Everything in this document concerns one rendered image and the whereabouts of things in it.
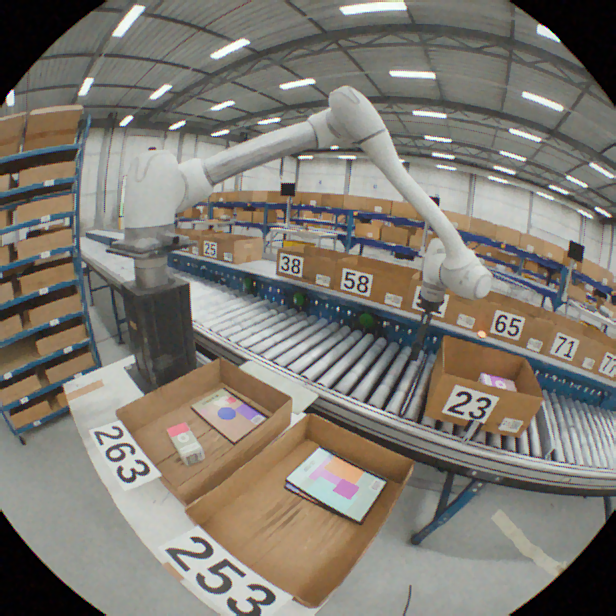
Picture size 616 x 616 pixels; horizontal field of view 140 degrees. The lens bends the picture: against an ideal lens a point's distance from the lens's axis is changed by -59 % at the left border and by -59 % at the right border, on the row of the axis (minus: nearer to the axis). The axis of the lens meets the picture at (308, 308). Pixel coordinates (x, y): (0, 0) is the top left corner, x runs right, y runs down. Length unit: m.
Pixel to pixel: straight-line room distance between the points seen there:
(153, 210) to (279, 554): 0.81
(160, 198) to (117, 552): 1.48
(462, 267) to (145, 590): 1.72
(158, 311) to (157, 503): 0.50
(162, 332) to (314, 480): 0.56
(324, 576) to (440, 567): 1.01
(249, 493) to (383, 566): 0.93
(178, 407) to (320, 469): 0.43
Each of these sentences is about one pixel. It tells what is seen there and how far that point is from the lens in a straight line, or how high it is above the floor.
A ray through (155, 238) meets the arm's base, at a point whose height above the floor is 1.22.
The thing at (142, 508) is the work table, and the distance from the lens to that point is 0.65.
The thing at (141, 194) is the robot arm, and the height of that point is 1.34.
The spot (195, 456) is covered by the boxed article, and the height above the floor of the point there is 0.78.
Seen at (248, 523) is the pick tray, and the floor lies 0.76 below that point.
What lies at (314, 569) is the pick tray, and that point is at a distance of 0.55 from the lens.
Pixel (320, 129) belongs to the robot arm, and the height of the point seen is 1.57.
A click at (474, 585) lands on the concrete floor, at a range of 1.59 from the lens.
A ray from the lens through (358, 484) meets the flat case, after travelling 0.62.
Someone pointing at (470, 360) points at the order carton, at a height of 0.85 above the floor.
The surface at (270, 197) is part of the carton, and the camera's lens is 7.58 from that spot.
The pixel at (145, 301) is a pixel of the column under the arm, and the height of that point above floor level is 1.06.
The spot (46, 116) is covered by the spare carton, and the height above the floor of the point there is 1.96.
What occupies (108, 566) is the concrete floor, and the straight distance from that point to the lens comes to 1.52.
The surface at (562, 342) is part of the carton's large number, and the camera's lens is 1.43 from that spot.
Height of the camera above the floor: 1.30
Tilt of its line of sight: 21 degrees down
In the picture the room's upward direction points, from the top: 6 degrees clockwise
